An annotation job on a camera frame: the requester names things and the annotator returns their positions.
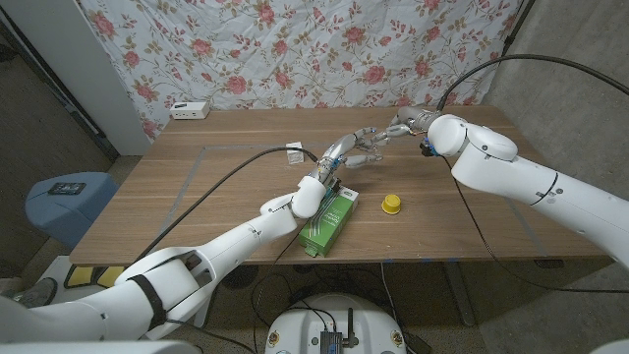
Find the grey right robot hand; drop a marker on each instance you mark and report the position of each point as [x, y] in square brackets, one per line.
[417, 119]

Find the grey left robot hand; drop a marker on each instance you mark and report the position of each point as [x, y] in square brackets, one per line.
[338, 148]

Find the clear medicine bottle white cap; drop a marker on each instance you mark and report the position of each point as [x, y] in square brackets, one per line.
[377, 149]

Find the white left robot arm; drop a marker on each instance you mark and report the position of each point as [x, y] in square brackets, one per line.
[236, 238]

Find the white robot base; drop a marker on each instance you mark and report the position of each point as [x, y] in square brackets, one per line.
[295, 324]

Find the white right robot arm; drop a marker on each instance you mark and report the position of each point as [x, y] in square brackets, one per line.
[516, 169]

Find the small white cube box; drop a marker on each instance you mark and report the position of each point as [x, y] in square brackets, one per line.
[294, 156]

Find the yellow lid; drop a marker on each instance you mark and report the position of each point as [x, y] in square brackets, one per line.
[391, 204]

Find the green medicine box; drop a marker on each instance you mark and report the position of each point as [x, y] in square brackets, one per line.
[329, 231]

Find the floral backdrop cloth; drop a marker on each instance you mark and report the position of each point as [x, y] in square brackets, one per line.
[295, 49]

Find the black backdrop stand pole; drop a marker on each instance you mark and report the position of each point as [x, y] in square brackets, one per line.
[516, 29]

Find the white power strip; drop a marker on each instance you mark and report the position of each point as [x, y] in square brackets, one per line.
[189, 110]

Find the white metal table leg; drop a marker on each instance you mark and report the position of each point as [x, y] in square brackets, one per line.
[202, 317]
[459, 295]

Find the black phone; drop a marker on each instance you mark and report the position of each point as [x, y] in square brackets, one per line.
[67, 188]

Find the blue-grey round stool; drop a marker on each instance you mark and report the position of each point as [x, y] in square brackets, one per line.
[69, 216]

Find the yellow black floor pedal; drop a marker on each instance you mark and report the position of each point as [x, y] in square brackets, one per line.
[78, 277]

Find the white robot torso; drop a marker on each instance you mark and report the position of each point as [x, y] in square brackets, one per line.
[98, 348]

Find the grey sneaker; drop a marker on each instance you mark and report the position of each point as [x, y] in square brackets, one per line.
[39, 292]

